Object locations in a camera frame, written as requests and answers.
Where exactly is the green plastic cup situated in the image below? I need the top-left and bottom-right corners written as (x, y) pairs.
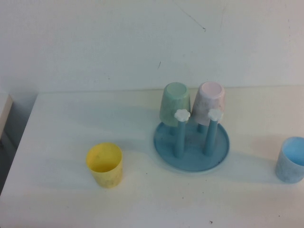
top-left (159, 82), bottom-right (191, 127)

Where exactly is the pink plastic cup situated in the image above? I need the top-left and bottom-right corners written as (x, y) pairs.
top-left (191, 81), bottom-right (225, 126)

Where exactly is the blue plastic cup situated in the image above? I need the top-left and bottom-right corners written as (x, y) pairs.
top-left (275, 136), bottom-right (304, 184)

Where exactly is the blue cup stand with pegs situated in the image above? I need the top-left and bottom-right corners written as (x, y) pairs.
top-left (153, 108), bottom-right (230, 172)

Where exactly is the yellow plastic cup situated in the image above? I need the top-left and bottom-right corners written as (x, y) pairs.
top-left (85, 142), bottom-right (124, 189)

